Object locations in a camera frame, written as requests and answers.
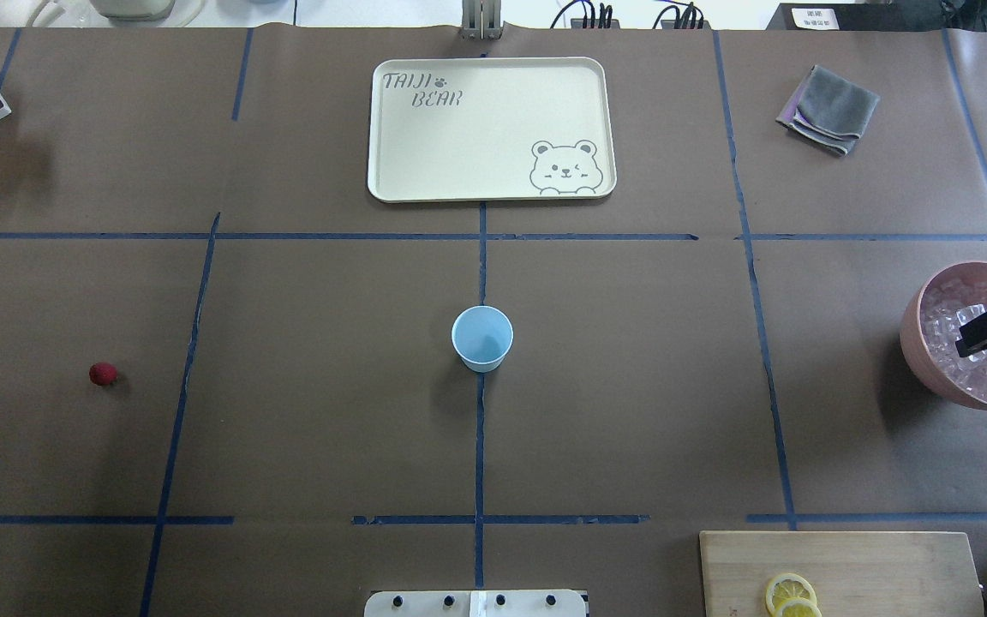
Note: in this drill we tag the folded grey cloth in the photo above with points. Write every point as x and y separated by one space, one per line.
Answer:
829 111

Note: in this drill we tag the light blue plastic cup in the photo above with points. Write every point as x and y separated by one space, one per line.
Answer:
482 337

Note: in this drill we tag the red strawberry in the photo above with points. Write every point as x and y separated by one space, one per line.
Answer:
103 373

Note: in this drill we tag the pink bowl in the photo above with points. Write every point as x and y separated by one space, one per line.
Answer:
913 346

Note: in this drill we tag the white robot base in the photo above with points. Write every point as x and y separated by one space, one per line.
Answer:
527 602

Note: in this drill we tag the cream bear serving tray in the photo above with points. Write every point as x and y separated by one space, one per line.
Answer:
490 129

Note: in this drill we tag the bamboo cutting board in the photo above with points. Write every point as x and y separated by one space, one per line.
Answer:
853 573

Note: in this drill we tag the lemon slice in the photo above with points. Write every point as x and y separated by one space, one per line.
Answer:
797 607
784 586

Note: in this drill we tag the pile of clear ice cubes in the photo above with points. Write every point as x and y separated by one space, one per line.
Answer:
946 309

